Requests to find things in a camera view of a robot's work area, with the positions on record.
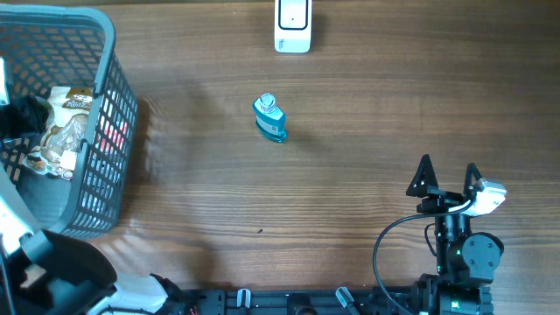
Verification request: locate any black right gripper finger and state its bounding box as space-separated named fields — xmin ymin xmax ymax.
xmin=463 ymin=163 xmax=482 ymax=197
xmin=406 ymin=154 xmax=438 ymax=197

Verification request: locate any blue mouthwash bottle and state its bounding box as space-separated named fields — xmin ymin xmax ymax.
xmin=253 ymin=93 xmax=287 ymax=143

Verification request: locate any red black snack pouch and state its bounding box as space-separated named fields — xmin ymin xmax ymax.
xmin=96 ymin=121 xmax=128 ymax=153

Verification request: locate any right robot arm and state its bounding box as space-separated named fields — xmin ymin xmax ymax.
xmin=406 ymin=154 xmax=507 ymax=314

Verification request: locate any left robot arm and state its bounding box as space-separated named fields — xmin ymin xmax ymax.
xmin=1 ymin=88 xmax=190 ymax=314

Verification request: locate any white barcode scanner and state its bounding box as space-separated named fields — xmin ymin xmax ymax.
xmin=274 ymin=0 xmax=312 ymax=53

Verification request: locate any beige snack bag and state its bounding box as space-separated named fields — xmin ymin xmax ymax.
xmin=23 ymin=87 xmax=93 ymax=180

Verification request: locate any grey plastic mesh basket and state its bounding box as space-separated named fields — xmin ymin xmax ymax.
xmin=1 ymin=3 xmax=138 ymax=239

